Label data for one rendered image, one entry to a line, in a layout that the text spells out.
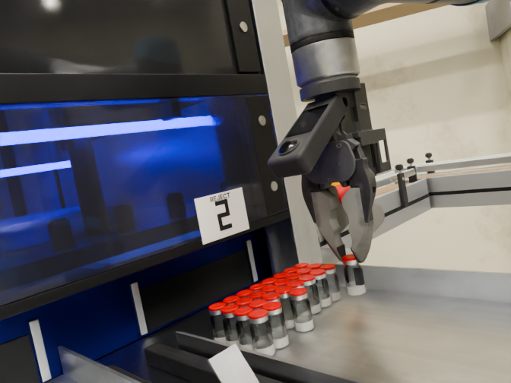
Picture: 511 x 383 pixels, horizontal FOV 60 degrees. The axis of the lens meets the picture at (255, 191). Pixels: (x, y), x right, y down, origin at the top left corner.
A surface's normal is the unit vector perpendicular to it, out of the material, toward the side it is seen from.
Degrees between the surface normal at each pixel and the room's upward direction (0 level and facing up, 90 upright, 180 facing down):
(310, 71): 91
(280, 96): 90
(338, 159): 90
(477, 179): 90
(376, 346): 0
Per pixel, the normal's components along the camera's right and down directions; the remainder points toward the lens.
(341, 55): 0.29, 0.03
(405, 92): -0.28, 0.13
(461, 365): -0.18, -0.98
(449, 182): -0.69, 0.18
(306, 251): 0.70, -0.07
